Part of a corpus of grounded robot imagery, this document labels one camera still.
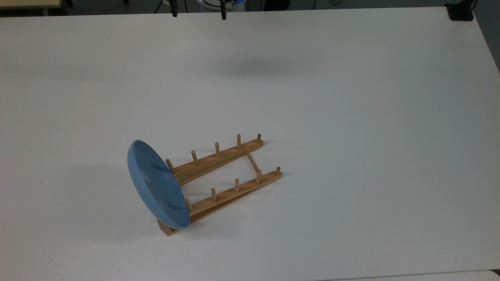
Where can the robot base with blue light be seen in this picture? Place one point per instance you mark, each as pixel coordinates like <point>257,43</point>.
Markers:
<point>234,1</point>

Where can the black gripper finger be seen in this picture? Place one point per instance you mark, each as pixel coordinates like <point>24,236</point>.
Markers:
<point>174,8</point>
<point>223,9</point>

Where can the blue round plate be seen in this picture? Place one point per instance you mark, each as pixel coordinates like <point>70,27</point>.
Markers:
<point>156,183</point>

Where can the light wooden side table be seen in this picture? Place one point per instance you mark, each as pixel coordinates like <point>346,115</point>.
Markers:
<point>31,3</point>

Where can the black box on table corner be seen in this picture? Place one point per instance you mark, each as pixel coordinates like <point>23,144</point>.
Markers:
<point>461,12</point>

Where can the wooden peg plate rack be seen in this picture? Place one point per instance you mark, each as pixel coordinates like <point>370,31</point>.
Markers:
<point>218,157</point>

